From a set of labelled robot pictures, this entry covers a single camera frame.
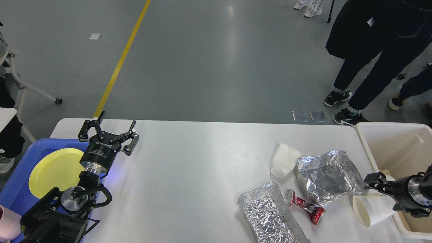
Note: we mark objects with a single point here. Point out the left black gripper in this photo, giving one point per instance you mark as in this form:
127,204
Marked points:
100,154

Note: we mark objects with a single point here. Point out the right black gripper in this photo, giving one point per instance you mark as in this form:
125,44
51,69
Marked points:
412,194

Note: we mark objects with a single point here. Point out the brown paper bag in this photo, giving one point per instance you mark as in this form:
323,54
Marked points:
386,172

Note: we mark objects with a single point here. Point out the large white paper cup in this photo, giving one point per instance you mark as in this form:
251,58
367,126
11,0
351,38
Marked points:
372,208

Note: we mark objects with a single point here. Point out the yellow plastic plate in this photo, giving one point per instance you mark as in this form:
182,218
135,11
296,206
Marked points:
59,169

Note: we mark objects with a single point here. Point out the pink cup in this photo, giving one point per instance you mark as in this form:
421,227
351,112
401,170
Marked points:
10,226

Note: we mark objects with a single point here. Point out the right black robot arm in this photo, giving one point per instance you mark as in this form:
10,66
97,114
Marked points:
413,194

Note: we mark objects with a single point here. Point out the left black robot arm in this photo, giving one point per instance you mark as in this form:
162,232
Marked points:
64,216

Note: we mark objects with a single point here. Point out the white paper cup upright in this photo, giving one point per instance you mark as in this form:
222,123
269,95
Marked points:
389,178

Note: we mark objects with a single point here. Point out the beige plastic bin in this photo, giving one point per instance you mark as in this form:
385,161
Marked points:
404,149

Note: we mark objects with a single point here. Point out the silver foil bag rear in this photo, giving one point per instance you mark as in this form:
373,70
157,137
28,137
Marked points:
328,177

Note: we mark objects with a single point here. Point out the silver foil bag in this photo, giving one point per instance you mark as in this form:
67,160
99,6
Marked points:
328,177
269,217

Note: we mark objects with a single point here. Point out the crushed red soda can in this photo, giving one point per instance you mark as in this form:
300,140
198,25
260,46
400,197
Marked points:
314,211

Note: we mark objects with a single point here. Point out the seated person at left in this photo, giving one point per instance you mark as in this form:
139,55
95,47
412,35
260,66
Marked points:
11,141

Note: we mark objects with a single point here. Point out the white side table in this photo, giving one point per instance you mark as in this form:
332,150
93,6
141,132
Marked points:
6,115

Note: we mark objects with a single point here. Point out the blue plastic tray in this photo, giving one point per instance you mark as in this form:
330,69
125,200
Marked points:
16,195

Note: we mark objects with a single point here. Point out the office chair left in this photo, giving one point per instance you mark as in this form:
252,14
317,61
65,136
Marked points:
19,88

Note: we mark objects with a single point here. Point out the floor socket plate right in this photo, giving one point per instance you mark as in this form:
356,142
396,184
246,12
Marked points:
317,116

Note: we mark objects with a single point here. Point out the floor socket plate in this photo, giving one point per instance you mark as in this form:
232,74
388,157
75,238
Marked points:
300,116
317,116

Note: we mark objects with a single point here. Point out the person at right edge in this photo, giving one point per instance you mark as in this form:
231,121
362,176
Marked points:
416,85

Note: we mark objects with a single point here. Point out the white paper cup lying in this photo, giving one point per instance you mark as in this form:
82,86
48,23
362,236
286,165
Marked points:
284,160

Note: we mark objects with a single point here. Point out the floor socket plate left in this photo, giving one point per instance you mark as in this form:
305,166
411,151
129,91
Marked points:
300,116

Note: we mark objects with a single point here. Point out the silver foil bag front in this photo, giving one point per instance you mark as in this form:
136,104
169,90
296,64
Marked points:
269,217

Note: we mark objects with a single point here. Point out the person with black sneakers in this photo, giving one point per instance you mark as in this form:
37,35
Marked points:
376,39

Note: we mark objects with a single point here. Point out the black tripod leg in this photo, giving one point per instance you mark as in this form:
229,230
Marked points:
331,11

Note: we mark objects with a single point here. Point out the person in white trousers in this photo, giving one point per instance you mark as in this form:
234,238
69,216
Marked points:
313,7

